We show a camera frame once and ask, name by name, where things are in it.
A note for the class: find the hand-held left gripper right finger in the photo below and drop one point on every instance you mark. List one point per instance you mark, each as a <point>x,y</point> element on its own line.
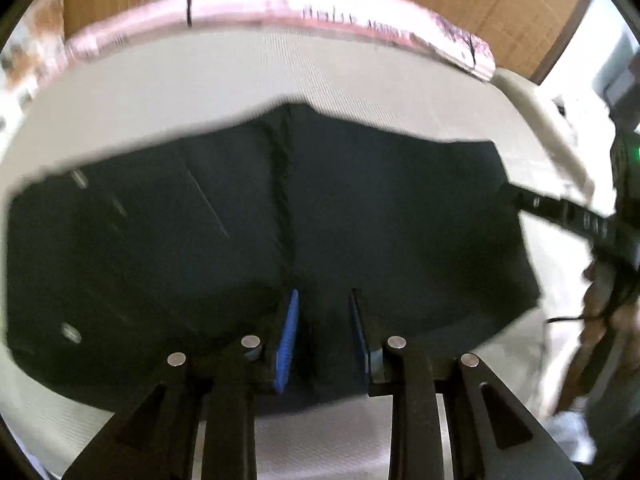
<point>359,340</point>

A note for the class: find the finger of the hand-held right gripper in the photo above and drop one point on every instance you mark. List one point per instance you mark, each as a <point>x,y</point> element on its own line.
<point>550,206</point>

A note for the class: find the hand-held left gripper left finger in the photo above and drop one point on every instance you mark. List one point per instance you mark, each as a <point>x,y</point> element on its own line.
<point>287,340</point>

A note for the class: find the black pants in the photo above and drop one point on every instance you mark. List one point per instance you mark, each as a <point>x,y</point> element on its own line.
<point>150,260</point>

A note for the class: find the person's right hand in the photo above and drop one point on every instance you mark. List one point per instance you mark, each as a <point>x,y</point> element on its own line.
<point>607,300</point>

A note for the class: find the beige quilt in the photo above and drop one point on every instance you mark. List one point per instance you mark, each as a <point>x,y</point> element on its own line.
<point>550,125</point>

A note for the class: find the white dotted cloth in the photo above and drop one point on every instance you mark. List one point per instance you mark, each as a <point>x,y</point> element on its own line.
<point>570,435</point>

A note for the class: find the pink striped pillow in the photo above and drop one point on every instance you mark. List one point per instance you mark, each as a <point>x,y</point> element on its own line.
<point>240,10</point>

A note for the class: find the floral pillow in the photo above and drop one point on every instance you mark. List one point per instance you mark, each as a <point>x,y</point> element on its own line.
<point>30,50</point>

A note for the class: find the dark wall cabinet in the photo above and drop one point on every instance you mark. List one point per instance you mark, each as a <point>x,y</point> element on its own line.
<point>625,80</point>

